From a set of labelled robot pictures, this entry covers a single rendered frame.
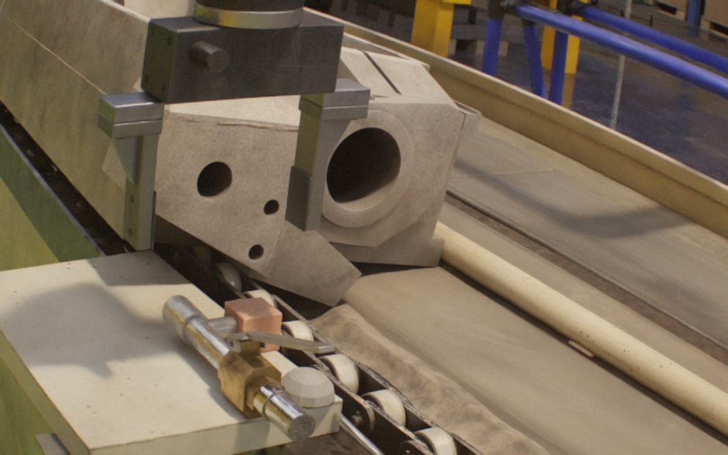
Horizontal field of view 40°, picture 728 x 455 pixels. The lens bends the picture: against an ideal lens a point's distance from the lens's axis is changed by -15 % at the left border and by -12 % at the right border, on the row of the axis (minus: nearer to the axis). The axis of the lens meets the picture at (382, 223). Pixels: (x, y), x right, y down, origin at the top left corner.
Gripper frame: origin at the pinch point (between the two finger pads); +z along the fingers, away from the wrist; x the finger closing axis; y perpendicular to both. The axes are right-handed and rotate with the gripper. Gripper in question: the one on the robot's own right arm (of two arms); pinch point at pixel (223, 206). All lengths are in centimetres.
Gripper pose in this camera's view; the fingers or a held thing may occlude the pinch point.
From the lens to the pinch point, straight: 77.4
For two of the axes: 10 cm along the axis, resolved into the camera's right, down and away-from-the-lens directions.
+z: -1.3, 9.3, 3.3
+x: 8.1, -0.9, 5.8
